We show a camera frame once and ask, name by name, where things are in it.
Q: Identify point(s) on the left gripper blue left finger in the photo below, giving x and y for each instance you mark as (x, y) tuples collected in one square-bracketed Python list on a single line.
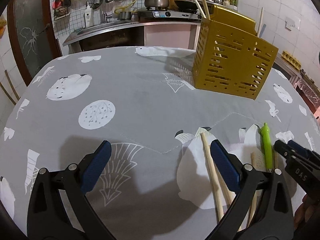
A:
[(95, 167)]

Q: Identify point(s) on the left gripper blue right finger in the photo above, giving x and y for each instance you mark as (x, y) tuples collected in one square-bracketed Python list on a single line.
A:
[(228, 165)]

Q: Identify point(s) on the kitchen counter cabinets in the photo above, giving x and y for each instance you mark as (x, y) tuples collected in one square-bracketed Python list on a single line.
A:
[(175, 34)]

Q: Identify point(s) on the person's hand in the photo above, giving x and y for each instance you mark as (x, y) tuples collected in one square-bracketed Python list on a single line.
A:
[(307, 221)]

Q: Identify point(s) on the yellow egg tray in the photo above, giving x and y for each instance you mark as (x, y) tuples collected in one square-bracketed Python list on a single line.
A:
[(291, 60)]

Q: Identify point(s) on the yellow perforated utensil holder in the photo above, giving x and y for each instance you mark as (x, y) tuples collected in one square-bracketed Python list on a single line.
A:
[(230, 58)]

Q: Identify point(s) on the steel sink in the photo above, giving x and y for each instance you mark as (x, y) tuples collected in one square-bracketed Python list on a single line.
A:
[(102, 26)]

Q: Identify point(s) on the dark wooden door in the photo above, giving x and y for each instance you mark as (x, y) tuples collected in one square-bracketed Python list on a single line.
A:
[(31, 35)]

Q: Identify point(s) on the gas stove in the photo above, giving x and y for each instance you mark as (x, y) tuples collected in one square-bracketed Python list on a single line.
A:
[(167, 15)]

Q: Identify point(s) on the white soap bottle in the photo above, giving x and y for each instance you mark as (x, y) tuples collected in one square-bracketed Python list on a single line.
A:
[(88, 16)]

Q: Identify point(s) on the black wok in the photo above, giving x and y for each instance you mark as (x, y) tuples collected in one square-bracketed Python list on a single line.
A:
[(186, 6)]

